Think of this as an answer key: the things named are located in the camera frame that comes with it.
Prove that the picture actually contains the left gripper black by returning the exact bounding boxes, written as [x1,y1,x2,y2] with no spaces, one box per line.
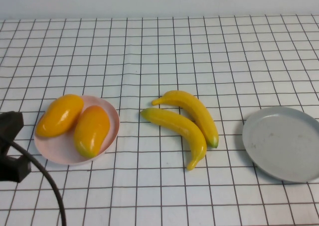
[0,112,32,183]

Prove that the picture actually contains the yellow orange toy mango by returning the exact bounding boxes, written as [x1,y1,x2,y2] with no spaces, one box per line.
[36,93,85,138]

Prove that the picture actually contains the red blushed toy mango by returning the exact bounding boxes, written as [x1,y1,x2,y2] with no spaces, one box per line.
[73,105,111,159]

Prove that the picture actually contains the yellow toy banana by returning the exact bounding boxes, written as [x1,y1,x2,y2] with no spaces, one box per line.
[140,107,208,172]
[151,90,220,149]

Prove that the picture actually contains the pink round plate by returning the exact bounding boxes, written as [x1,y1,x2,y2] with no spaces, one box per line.
[33,95,121,166]

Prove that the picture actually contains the grey round plate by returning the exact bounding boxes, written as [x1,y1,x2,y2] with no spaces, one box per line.
[242,106,319,183]

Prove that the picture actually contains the white black-grid tablecloth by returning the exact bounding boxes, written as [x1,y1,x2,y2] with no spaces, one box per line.
[0,13,319,226]

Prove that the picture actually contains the black left camera cable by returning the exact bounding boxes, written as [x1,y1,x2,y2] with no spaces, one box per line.
[7,139,67,226]

